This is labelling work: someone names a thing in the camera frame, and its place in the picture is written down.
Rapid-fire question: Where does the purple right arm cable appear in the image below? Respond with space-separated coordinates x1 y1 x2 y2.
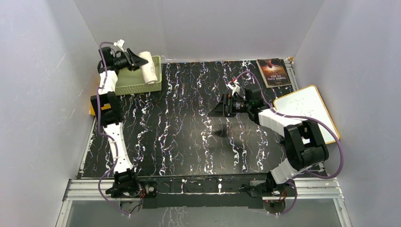
233 70 345 216

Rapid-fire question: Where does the white towel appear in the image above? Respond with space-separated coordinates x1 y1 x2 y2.
139 52 157 85

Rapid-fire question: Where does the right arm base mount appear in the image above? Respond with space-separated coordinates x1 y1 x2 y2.
242 179 295 200

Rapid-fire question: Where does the light green plastic basket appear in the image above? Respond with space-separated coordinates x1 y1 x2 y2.
115 55 162 96

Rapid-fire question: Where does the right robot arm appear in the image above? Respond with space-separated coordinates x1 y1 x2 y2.
208 89 329 196

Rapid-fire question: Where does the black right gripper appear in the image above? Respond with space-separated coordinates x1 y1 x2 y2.
208 93 251 117

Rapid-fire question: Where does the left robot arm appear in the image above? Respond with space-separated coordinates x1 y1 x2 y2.
90 47 148 174

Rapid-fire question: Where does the aluminium rail frame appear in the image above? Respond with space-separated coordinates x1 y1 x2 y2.
56 175 352 227

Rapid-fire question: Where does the dark book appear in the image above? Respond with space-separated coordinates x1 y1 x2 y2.
256 58 291 88

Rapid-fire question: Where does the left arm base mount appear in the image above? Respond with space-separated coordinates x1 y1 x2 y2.
105 169 157 198

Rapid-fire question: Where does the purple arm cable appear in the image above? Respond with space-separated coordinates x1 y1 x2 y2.
96 42 132 217
233 70 345 216

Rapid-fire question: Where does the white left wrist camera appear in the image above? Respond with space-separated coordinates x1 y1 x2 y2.
113 39 125 52

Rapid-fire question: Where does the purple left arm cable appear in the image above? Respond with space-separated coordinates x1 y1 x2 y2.
96 42 132 217

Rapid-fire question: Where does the wood framed whiteboard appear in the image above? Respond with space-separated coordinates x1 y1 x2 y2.
273 85 340 139

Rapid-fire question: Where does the orange patterned towel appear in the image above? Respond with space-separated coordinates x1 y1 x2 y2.
89 106 96 116

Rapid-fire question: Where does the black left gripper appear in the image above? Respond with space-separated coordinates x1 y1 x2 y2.
115 49 150 72

